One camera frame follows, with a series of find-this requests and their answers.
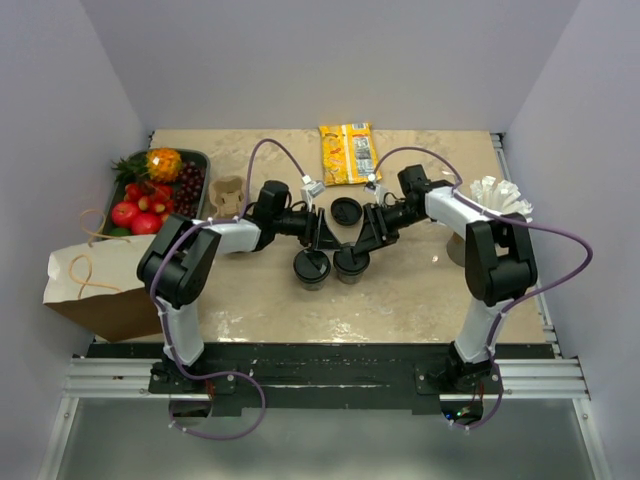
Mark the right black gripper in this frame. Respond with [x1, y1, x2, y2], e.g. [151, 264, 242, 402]
[354, 202, 424, 255]

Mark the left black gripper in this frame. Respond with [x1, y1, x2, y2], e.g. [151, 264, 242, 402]
[273, 204, 342, 252]

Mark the black cup lid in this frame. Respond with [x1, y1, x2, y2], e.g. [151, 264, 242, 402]
[293, 250, 331, 284]
[330, 197, 363, 227]
[333, 244, 370, 276]

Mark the dark coffee cup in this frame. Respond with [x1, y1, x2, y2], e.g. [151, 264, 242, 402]
[299, 278, 326, 291]
[337, 270, 364, 285]

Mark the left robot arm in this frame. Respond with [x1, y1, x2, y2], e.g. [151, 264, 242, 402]
[136, 180, 341, 392]

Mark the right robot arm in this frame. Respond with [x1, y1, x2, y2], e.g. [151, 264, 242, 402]
[346, 165, 538, 393]

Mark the yellow snack bag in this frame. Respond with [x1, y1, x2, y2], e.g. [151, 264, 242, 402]
[318, 122, 381, 187]

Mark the grey straw holder cup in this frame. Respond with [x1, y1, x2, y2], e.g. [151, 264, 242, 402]
[446, 233, 466, 267]

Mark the cardboard cup carrier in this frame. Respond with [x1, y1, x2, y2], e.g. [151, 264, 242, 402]
[208, 175, 246, 219]

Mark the purple grapes bunch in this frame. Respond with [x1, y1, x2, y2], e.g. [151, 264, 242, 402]
[174, 162, 205, 218]

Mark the black fruit tray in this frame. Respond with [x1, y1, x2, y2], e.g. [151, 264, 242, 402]
[102, 148, 210, 237]

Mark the small red fruits cluster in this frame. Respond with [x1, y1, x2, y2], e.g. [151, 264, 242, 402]
[124, 181, 174, 222]

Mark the orange toy pineapple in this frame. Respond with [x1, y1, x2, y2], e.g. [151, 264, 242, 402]
[145, 148, 183, 183]

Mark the red apple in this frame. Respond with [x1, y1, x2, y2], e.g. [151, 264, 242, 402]
[130, 212, 163, 235]
[111, 201, 141, 229]

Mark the green lime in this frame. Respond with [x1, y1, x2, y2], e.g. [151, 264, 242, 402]
[108, 227, 131, 238]

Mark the brown paper bag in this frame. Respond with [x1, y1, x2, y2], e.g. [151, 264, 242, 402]
[43, 209, 162, 343]

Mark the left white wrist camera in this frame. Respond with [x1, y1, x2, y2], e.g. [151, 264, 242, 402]
[300, 175, 326, 204]

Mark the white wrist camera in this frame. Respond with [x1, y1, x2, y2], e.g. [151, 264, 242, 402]
[300, 175, 326, 204]
[364, 173, 389, 206]

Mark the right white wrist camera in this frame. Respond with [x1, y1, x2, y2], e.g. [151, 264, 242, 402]
[364, 173, 389, 206]

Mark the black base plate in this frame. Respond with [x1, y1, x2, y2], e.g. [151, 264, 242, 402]
[147, 342, 557, 419]

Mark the aluminium frame rail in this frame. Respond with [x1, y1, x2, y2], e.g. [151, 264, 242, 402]
[63, 358, 589, 400]

